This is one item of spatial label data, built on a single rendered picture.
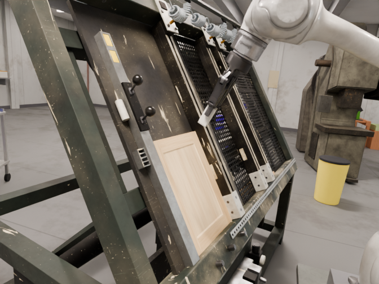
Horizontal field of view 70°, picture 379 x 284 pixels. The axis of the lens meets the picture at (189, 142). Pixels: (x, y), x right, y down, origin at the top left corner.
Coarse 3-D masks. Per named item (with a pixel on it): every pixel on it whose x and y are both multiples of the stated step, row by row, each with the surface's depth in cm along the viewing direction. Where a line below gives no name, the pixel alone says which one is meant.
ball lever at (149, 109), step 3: (147, 108) 92; (150, 108) 91; (153, 108) 92; (147, 111) 91; (150, 111) 91; (153, 111) 92; (147, 114) 92; (150, 114) 92; (153, 114) 92; (141, 117) 101; (144, 117) 98; (141, 120) 101; (144, 120) 102
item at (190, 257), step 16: (112, 48) 105; (112, 64) 102; (112, 80) 103; (128, 80) 106; (128, 112) 102; (144, 144) 100; (160, 160) 104; (160, 176) 101; (160, 192) 100; (176, 208) 101; (176, 224) 99; (176, 240) 100; (192, 256) 99
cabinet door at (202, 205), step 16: (160, 144) 111; (176, 144) 120; (192, 144) 131; (176, 160) 116; (192, 160) 126; (176, 176) 112; (192, 176) 121; (208, 176) 131; (176, 192) 108; (192, 192) 117; (208, 192) 127; (192, 208) 113; (208, 208) 122; (224, 208) 133; (192, 224) 109; (208, 224) 118; (224, 224) 128; (192, 240) 105; (208, 240) 113
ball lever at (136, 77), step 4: (136, 76) 92; (140, 76) 93; (132, 80) 93; (136, 80) 92; (140, 80) 93; (136, 84) 93; (140, 84) 94; (128, 88) 102; (132, 88) 100; (132, 92) 102
